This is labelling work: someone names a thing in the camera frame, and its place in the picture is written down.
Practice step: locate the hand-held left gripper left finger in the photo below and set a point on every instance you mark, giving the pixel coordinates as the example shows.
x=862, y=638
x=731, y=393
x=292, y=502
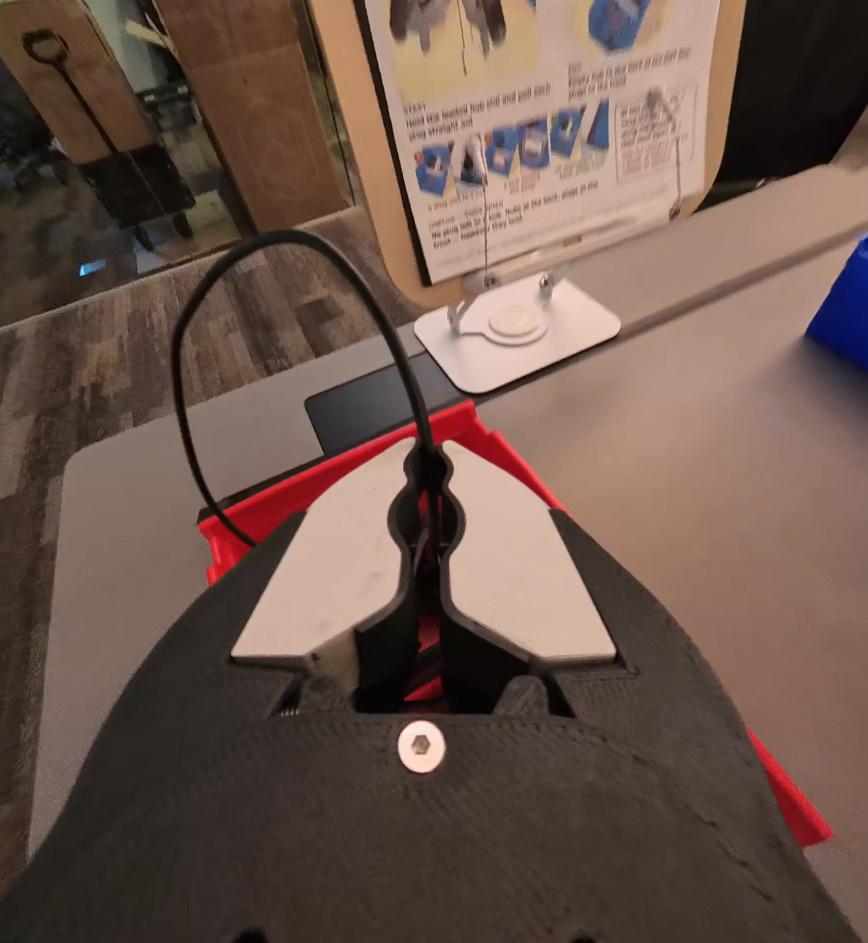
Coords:
x=330, y=574

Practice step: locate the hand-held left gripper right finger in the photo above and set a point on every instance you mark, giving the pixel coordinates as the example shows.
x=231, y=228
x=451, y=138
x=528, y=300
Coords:
x=522, y=582

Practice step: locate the black rolling case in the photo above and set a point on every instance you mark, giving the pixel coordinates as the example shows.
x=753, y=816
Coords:
x=139, y=191

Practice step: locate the wooden board stand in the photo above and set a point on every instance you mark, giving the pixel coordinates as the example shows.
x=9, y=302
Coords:
x=364, y=147

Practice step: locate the black mesh office chair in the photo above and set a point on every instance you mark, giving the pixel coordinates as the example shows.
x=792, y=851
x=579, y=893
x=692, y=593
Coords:
x=795, y=74

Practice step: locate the red plastic bin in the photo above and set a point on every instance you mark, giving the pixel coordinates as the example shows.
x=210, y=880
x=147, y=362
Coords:
x=511, y=471

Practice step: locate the cardboard box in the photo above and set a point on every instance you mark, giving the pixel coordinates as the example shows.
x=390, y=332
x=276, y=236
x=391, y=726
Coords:
x=36, y=110
x=257, y=110

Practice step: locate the blue plastic bin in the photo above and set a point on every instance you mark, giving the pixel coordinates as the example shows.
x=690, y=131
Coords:
x=861, y=309

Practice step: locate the white stand base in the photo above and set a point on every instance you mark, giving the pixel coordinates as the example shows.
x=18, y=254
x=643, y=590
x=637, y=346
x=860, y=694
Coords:
x=551, y=331

